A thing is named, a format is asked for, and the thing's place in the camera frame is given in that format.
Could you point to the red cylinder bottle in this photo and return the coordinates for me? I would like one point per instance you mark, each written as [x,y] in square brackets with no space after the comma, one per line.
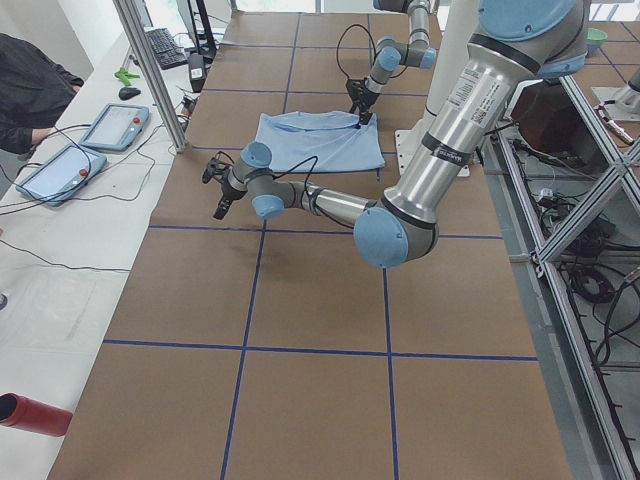
[26,414]

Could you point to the person in black clothes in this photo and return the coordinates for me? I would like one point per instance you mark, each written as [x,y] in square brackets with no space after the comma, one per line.
[35,92]

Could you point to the blue teach pendant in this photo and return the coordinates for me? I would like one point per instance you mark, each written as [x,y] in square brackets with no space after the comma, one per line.
[59,178]
[116,127]

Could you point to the aluminium frame post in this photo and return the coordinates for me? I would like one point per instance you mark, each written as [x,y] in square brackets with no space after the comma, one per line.
[133,28]

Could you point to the far blue teach pendant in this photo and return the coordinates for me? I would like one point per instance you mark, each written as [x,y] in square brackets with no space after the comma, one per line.
[116,127]

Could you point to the black power adapter box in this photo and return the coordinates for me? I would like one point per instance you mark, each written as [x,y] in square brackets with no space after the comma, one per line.
[197,72]

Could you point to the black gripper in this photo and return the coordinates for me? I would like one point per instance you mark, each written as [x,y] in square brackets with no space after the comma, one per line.
[359,93]
[229,190]

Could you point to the green bowl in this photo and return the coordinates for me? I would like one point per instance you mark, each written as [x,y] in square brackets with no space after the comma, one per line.
[595,39]

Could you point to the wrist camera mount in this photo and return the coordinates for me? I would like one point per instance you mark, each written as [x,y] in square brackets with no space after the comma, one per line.
[217,166]

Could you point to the black computer mouse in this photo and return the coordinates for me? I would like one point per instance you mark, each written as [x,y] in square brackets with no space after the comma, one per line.
[128,92]

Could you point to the black keyboard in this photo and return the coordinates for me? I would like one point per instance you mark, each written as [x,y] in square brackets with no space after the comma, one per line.
[167,52]

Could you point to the green plastic tool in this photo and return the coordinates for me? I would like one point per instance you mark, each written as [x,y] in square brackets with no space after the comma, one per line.
[124,76]

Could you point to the light blue t-shirt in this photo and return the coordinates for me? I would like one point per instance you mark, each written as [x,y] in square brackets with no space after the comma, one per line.
[321,142]

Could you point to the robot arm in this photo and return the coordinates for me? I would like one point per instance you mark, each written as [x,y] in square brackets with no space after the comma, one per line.
[391,54]
[508,42]

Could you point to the near blue teach pendant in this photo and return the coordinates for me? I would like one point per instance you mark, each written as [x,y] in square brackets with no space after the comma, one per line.
[59,178]

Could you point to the white pedestal column with base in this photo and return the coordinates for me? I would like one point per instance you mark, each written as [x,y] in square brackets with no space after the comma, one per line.
[430,100]

